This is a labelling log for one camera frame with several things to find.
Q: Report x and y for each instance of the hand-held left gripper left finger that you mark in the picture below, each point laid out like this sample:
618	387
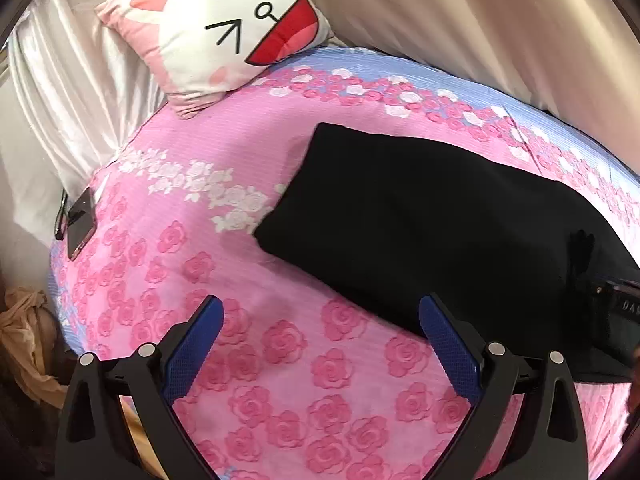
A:
192	345

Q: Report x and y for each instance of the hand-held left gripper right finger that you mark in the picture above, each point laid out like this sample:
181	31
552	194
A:
450	345

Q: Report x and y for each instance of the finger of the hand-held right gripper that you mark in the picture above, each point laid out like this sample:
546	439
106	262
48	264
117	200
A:
582	255

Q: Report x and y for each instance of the black pants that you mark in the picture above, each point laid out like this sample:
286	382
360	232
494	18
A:
425	235

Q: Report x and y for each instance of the pink floral bed sheet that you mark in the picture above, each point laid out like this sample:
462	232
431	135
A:
250	260

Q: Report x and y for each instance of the smartphone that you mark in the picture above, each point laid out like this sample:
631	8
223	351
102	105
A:
81	227

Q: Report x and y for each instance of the tan cloth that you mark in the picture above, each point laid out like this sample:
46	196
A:
27	335

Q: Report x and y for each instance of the black eyeglasses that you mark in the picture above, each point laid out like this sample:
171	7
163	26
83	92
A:
60	215

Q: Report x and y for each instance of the beige curtain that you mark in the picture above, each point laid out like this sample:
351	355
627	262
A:
475	35

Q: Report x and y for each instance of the white satin curtain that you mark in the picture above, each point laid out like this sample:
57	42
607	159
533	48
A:
60	85

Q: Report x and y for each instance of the white cartoon face pillow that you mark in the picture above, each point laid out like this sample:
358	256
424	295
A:
200	35

